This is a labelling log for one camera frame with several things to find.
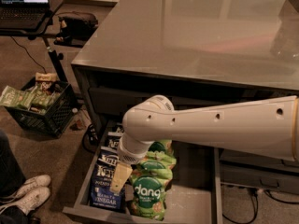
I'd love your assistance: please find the upper white sneaker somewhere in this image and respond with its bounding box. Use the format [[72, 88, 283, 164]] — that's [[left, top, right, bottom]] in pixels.
[[0, 175, 51, 203]]

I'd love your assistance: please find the right middle closed drawer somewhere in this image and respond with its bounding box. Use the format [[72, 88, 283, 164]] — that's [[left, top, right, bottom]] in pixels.
[[220, 150, 299, 174]]

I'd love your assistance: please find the open laptop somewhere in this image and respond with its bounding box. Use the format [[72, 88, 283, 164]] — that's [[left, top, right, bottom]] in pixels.
[[0, 0, 50, 31]]

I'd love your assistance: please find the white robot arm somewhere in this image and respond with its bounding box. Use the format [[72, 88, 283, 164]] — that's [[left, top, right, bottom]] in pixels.
[[110, 95, 299, 193]]

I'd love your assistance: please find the brown snack bag in crate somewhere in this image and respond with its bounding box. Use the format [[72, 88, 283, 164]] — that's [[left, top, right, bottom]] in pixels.
[[36, 72, 58, 91]]

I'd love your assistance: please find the black cable by drawer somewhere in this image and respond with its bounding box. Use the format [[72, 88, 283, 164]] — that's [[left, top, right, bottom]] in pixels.
[[81, 123, 99, 154]]

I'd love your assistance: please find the person's leg in dark trousers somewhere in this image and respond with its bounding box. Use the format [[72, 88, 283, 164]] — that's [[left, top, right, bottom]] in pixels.
[[0, 130, 25, 197]]

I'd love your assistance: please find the front green Dang chip bag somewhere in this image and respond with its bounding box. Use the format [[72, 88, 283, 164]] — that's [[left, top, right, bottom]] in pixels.
[[128, 169, 173, 221]]

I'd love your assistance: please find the right lower closed drawer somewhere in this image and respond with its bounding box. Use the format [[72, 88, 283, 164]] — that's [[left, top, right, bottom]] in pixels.
[[221, 164, 299, 194]]

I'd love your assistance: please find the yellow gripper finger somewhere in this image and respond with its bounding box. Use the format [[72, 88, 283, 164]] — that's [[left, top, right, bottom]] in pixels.
[[110, 162, 133, 193]]

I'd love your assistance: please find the black floor cable right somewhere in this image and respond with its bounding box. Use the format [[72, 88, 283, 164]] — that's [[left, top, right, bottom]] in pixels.
[[221, 188, 299, 224]]

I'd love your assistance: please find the closed top drawer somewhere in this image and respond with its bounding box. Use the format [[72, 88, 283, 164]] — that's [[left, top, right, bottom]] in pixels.
[[89, 87, 207, 116]]

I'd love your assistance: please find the black plastic crate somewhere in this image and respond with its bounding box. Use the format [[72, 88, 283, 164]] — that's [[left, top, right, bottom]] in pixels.
[[7, 80, 78, 138]]

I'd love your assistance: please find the grey counter cabinet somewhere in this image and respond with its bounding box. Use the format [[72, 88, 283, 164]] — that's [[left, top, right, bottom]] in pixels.
[[70, 0, 299, 196]]

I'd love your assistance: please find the white sneaker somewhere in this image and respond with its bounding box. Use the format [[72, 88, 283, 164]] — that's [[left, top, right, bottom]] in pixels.
[[0, 187, 50, 215], [0, 175, 51, 203]]

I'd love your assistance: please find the closed drawer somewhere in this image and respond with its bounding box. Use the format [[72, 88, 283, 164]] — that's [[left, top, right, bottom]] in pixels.
[[220, 150, 299, 174], [221, 164, 299, 194], [89, 87, 207, 116]]

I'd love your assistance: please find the lower white sneaker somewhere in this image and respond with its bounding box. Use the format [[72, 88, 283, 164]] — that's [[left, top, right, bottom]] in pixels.
[[0, 187, 50, 215]]

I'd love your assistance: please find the green dang chip bag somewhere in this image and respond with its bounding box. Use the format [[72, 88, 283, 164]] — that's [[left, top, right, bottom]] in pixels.
[[128, 169, 173, 221], [136, 151, 177, 170], [149, 139, 174, 155]]

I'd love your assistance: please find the open middle drawer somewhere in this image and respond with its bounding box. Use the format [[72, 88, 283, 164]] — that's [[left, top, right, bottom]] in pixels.
[[62, 119, 223, 224]]

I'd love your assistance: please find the black laptop stand table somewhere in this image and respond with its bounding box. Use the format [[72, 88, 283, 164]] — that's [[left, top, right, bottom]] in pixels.
[[0, 0, 70, 82]]

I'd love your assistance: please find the green snack bag on crate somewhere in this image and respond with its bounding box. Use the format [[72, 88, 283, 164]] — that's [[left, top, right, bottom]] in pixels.
[[0, 86, 35, 110]]

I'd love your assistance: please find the dark bag on floor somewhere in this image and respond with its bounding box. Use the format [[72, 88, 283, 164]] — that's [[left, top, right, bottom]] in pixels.
[[54, 11, 98, 48]]

